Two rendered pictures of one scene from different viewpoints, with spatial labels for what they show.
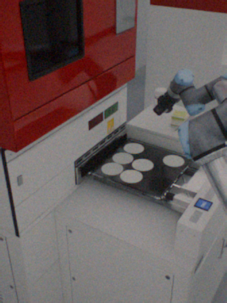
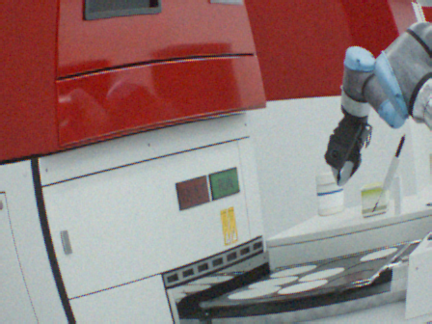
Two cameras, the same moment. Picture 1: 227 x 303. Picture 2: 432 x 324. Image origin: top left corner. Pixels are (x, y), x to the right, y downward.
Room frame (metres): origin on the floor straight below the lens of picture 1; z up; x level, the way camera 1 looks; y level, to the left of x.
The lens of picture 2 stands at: (-0.62, 0.26, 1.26)
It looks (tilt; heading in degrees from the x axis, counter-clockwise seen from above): 3 degrees down; 354
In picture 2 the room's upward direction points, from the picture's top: 8 degrees counter-clockwise
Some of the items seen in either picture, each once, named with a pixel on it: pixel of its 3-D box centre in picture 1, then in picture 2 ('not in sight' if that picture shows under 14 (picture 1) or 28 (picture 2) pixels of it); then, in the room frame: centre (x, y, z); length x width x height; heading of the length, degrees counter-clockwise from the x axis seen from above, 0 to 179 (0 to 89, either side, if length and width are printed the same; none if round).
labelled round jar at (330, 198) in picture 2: (160, 97); (330, 193); (1.99, -0.28, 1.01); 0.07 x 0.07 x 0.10
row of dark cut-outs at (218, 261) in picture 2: (102, 143); (216, 262); (1.57, 0.05, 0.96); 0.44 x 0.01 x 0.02; 148
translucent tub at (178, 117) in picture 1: (179, 119); (375, 199); (1.74, -0.35, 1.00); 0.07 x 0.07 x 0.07; 67
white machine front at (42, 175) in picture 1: (78, 147); (163, 247); (1.43, 0.15, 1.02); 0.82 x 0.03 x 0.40; 148
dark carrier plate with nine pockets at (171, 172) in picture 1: (142, 165); (322, 275); (1.47, -0.14, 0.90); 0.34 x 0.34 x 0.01; 58
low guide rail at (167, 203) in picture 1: (141, 193); (328, 310); (1.34, -0.13, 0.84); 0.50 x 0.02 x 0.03; 58
